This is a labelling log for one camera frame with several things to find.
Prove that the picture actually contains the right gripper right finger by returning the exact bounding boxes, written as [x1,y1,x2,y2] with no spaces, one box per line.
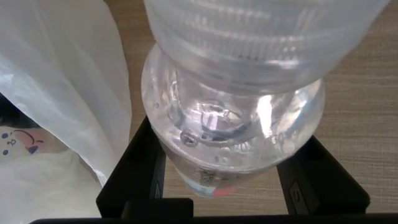
[276,134,371,215]

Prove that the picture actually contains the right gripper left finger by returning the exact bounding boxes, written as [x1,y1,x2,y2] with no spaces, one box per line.
[96,116,167,218]

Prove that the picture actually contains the clear plastic water bottle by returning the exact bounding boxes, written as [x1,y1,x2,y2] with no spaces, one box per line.
[141,0,391,198]

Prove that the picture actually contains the white plastic shopping bag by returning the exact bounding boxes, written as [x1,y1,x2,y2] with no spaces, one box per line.
[0,0,133,224]

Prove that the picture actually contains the pack with pink cartoon print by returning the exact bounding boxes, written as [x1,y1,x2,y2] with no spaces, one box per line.
[0,125,68,161]

